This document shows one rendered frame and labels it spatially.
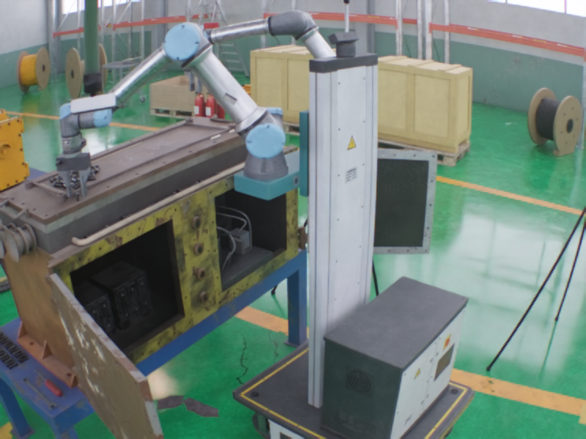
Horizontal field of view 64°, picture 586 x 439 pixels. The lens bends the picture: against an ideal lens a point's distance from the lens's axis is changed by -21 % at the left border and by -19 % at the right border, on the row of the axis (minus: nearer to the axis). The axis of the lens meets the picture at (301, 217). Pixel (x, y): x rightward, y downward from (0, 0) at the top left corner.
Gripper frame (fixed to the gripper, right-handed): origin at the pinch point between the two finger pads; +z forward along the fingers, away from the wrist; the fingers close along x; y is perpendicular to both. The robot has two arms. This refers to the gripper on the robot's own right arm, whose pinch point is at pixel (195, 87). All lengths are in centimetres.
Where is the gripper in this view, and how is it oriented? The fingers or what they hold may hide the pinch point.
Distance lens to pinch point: 263.1
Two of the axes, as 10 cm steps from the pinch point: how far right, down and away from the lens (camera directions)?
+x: 7.8, 2.5, -5.8
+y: -6.3, 3.1, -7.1
